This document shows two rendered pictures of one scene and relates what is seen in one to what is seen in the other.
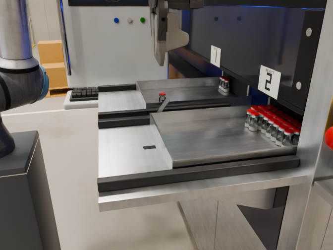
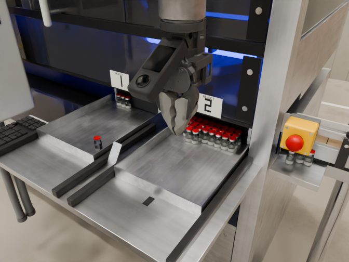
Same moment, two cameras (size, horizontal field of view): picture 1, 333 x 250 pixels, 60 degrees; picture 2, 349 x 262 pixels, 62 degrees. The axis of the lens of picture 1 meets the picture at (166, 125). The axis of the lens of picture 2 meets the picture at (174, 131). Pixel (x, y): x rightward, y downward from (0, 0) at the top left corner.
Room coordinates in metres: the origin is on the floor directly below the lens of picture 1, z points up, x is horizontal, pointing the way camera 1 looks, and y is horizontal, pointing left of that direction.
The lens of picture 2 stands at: (0.18, 0.35, 1.38)
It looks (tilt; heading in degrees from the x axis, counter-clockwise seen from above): 31 degrees down; 316
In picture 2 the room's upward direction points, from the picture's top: straight up
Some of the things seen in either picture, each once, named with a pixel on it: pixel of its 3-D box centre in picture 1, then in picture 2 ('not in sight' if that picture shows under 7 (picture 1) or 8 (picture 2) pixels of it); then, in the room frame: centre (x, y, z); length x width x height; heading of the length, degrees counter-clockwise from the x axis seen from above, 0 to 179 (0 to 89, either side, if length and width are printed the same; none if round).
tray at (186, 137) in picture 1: (227, 132); (189, 155); (0.64, -0.15, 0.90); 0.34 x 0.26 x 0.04; 103
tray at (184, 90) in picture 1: (189, 92); (105, 122); (0.97, -0.08, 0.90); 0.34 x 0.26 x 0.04; 102
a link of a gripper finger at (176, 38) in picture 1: (172, 40); (188, 112); (0.52, -0.01, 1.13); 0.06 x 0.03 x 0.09; 102
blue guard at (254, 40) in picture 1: (180, 24); (29, 39); (1.47, -0.06, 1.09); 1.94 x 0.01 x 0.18; 12
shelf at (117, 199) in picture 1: (182, 119); (129, 156); (0.79, -0.05, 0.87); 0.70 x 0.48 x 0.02; 12
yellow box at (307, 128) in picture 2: not in sight; (299, 134); (0.42, -0.32, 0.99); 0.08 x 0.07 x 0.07; 102
